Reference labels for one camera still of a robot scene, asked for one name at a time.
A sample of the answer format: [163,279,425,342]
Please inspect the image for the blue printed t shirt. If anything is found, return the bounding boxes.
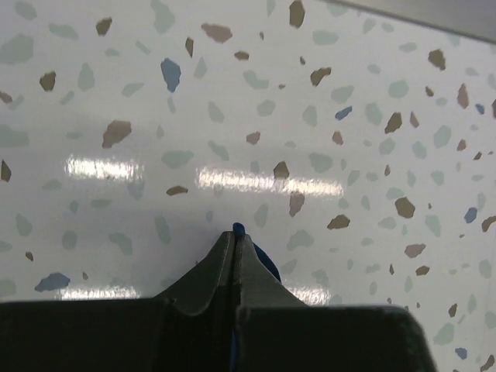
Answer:
[229,222,281,371]

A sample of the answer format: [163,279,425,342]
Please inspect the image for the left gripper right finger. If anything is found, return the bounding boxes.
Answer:
[236,236,436,371]

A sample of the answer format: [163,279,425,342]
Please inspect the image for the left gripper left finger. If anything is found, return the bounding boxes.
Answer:
[1,232,236,371]

